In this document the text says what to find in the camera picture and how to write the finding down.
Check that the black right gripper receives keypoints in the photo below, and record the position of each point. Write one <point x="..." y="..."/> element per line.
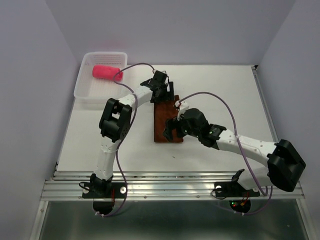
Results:
<point x="172" y="124"/>

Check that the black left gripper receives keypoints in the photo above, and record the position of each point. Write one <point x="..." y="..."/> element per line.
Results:
<point x="164" y="98"/>

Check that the brown towel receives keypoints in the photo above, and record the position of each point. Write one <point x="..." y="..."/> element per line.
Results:
<point x="163" y="111"/>

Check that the pink microfiber towel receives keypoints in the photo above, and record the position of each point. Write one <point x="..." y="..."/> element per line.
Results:
<point x="109" y="73"/>

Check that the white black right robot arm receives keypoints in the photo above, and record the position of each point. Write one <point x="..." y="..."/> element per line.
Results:
<point x="282" y="165"/>

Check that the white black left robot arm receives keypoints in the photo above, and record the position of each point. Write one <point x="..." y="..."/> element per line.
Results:
<point x="115" y="121"/>

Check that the white perforated plastic basket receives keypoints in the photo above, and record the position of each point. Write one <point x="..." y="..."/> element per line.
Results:
<point x="90" y="89"/>

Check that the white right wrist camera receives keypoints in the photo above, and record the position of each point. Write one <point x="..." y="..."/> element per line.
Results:
<point x="181" y="107"/>

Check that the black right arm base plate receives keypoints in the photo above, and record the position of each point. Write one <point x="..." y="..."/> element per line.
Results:
<point x="240" y="198"/>

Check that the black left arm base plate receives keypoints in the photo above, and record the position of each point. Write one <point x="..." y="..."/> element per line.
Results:
<point x="105" y="192"/>

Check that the aluminium mounting rail frame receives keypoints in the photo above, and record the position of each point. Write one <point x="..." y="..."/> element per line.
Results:
<point x="168" y="194"/>

